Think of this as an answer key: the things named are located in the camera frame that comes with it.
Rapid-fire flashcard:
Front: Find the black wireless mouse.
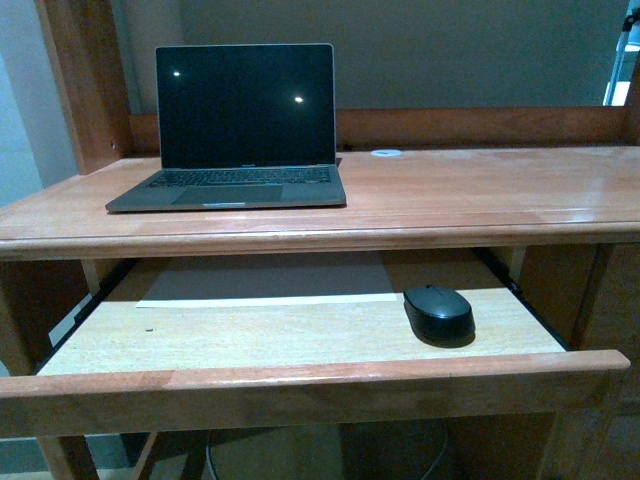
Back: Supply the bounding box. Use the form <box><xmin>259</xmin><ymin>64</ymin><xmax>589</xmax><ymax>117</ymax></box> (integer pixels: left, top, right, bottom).
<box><xmin>403</xmin><ymin>285</ymin><xmax>476</xmax><ymax>343</ymax></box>

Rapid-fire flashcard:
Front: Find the grey laptop computer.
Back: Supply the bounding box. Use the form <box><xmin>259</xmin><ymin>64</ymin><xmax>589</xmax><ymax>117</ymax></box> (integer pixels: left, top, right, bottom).
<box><xmin>106</xmin><ymin>43</ymin><xmax>346</xmax><ymax>213</ymax></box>

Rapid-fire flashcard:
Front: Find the wooden keyboard tray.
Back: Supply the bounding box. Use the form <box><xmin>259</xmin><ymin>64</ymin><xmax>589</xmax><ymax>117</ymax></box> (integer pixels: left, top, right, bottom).
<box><xmin>1</xmin><ymin>250</ymin><xmax>629</xmax><ymax>438</ymax></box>

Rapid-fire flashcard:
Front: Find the wooden desk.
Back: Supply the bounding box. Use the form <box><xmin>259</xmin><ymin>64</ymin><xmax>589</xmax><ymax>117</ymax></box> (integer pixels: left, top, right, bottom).
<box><xmin>1</xmin><ymin>1</ymin><xmax>639</xmax><ymax>479</ymax></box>

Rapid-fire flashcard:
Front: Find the white cable grommet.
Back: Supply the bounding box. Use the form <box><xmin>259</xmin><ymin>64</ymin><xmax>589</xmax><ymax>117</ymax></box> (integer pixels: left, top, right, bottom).
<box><xmin>371</xmin><ymin>149</ymin><xmax>402</xmax><ymax>158</ymax></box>

